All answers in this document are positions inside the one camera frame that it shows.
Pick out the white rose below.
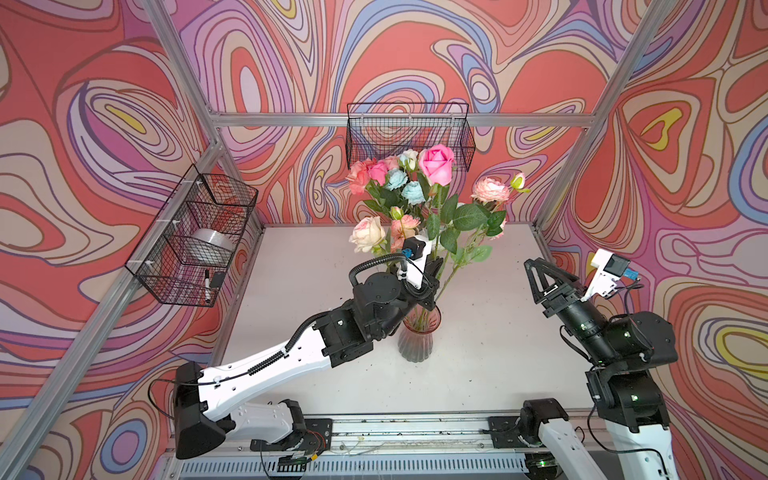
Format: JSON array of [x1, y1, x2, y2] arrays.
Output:
[[398, 149, 419, 172]]

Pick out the large magenta pink rose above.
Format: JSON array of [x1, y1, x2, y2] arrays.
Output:
[[415, 145, 499, 300]]

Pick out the left wire basket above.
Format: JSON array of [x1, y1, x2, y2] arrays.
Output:
[[125, 165, 258, 308]]

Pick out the pale pink cream rose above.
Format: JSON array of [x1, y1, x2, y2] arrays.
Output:
[[349, 217, 387, 255]]

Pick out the wire basket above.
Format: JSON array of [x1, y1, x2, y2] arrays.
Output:
[[345, 100, 476, 171], [125, 165, 258, 308]]

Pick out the pink peony spray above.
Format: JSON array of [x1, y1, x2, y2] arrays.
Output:
[[428, 173, 530, 299], [389, 206, 421, 253]]

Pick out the back wire basket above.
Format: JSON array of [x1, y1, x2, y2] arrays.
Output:
[[345, 100, 476, 171]]

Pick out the red grey glass vase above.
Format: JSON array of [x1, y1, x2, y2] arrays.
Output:
[[398, 305, 441, 363]]

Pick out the light pink rose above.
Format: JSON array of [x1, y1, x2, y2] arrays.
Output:
[[383, 156, 400, 171]]

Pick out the large salmon pink rose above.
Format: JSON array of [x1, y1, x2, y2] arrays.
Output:
[[349, 159, 377, 181]]

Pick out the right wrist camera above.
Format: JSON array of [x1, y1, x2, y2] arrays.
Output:
[[581, 249, 640, 301]]

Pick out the silver tape roll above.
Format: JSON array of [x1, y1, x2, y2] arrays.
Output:
[[192, 228, 235, 251]]

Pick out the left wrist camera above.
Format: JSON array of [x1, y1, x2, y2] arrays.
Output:
[[398, 235, 432, 290]]

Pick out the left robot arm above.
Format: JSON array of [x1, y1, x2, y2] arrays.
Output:
[[172, 254, 443, 460]]

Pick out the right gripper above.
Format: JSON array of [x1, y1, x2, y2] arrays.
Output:
[[522, 257, 619, 367]]

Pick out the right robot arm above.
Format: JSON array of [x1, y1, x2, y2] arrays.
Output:
[[524, 250, 678, 479]]

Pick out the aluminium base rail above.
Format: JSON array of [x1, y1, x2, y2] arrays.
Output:
[[233, 409, 661, 480]]

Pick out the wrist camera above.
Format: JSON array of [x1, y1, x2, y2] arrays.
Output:
[[398, 235, 432, 290], [581, 249, 640, 301]]

